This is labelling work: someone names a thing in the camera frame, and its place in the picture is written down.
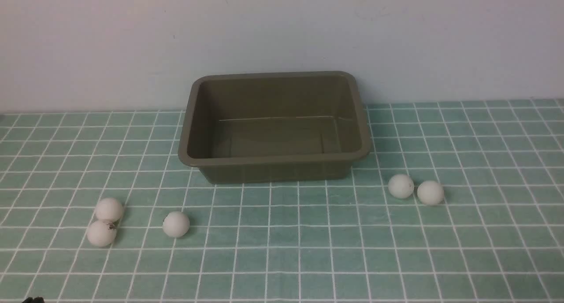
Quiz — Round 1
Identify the white ball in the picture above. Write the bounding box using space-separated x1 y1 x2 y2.
416 181 445 205
387 174 415 199
93 197 124 222
162 211 190 238

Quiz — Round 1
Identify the white ball marked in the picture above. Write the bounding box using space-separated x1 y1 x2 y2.
86 220 117 247

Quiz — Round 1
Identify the olive green plastic bin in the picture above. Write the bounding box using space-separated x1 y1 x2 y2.
178 71 372 184

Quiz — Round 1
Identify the green checkered table mat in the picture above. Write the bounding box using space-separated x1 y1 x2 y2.
0 100 564 303

